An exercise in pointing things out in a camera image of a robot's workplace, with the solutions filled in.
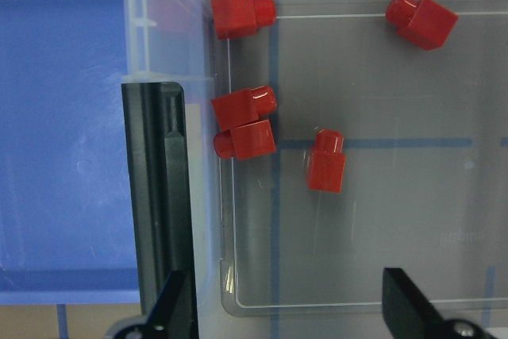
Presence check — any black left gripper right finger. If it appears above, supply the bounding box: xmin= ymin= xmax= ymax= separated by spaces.
xmin=381 ymin=267 xmax=469 ymax=339

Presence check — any black box handle clip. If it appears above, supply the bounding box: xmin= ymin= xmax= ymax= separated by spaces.
xmin=121 ymin=82 xmax=199 ymax=338

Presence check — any red block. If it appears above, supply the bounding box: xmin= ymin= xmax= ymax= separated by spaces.
xmin=211 ymin=85 xmax=278 ymax=131
xmin=385 ymin=0 xmax=459 ymax=51
xmin=213 ymin=119 xmax=276 ymax=160

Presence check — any red block far right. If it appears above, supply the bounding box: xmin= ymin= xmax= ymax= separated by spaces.
xmin=385 ymin=0 xmax=459 ymax=51

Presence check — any clear plastic storage box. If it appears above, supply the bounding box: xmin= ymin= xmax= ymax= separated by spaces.
xmin=124 ymin=0 xmax=507 ymax=338

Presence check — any blue plastic tray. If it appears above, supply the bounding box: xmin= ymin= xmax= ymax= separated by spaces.
xmin=1 ymin=0 xmax=139 ymax=304

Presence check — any red block far corner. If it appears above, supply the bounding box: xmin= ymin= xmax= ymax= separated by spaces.
xmin=210 ymin=0 xmax=277 ymax=40

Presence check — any red block middle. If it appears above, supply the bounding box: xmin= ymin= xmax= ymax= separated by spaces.
xmin=211 ymin=85 xmax=278 ymax=131

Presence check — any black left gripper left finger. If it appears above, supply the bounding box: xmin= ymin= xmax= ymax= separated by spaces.
xmin=140 ymin=271 xmax=186 ymax=339

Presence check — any red block grasped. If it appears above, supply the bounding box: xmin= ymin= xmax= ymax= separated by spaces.
xmin=306 ymin=129 xmax=346 ymax=193

